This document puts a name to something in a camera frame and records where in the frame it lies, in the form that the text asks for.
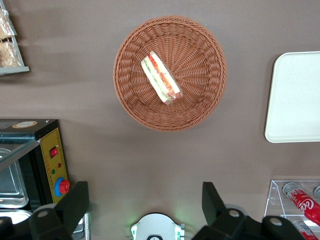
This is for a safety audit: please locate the cream plastic tray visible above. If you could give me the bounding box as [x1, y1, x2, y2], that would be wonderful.
[264, 51, 320, 144]

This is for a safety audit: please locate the steel warmer pan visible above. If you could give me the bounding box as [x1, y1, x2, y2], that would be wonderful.
[0, 147, 30, 210]
[0, 209, 91, 240]

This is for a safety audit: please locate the clear acrylic bottle rack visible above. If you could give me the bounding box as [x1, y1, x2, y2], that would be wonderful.
[264, 179, 320, 240]

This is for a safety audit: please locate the grey snack rack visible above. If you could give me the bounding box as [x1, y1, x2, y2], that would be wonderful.
[0, 0, 31, 76]

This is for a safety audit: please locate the black food warmer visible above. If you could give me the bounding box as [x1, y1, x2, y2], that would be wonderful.
[0, 118, 91, 240]

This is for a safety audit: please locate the clear cracker packet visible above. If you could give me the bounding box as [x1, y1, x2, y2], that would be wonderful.
[0, 41, 22, 68]
[0, 7, 18, 41]

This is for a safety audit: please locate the sandwich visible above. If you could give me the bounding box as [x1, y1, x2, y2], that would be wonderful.
[140, 50, 184, 106]

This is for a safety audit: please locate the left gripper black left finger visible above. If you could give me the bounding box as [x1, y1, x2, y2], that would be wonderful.
[28, 181, 90, 240]

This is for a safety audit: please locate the brown wicker basket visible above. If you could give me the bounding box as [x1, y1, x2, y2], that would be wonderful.
[112, 15, 228, 133]

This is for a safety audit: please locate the red and blue knob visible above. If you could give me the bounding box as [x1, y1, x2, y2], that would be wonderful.
[54, 176, 71, 198]

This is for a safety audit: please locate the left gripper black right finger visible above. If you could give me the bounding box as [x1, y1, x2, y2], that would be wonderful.
[191, 181, 266, 240]

